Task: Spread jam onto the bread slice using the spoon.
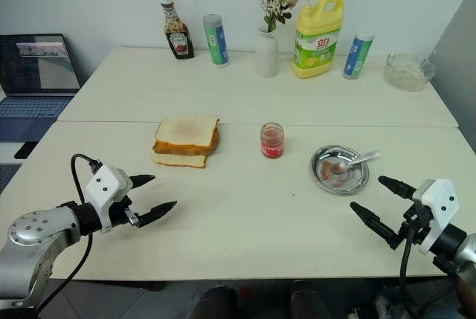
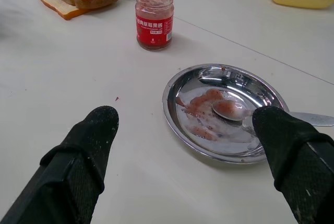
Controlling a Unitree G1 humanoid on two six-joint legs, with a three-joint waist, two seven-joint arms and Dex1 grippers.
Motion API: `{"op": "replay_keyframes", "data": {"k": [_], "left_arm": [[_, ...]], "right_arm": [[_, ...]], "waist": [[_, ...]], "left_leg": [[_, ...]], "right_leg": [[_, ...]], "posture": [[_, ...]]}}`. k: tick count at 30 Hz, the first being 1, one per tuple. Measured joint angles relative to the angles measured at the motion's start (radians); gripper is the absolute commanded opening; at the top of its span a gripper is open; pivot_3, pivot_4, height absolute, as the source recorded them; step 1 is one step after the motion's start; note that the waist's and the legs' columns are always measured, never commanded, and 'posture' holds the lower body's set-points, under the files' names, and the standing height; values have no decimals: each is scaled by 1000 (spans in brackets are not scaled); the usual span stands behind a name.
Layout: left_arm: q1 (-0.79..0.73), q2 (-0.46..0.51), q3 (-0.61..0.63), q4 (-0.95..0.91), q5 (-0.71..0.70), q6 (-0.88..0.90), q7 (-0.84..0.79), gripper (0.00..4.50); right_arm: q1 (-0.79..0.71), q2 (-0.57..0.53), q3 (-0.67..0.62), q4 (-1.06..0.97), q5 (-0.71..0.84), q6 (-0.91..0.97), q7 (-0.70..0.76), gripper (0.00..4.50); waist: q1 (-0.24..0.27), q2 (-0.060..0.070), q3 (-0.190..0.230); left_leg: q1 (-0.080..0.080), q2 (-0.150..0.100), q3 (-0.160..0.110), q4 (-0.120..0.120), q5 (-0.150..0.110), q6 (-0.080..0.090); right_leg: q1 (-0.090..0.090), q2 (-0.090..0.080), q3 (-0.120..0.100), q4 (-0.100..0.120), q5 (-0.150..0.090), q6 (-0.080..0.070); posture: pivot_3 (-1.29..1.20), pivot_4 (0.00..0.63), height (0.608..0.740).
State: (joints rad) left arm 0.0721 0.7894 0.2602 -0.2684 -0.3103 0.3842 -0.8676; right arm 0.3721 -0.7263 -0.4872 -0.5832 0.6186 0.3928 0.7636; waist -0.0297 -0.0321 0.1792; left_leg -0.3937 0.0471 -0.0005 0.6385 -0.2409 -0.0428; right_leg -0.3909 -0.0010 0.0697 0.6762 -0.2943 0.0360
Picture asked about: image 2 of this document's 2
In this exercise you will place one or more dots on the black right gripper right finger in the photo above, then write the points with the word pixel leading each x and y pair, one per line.
pixel 295 156

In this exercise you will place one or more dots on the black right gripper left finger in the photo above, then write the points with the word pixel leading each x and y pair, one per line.
pixel 73 166

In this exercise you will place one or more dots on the reddish sauce residue smear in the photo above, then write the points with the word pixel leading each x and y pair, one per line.
pixel 201 104

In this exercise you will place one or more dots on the red-labelled strawberry jam jar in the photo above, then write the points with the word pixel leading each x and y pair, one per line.
pixel 154 20

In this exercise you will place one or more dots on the metal spoon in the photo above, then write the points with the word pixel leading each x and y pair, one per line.
pixel 231 110

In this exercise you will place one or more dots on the round steel plate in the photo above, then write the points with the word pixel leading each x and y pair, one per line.
pixel 208 98

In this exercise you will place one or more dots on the white toast slice orange crust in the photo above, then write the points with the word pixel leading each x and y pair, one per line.
pixel 58 6

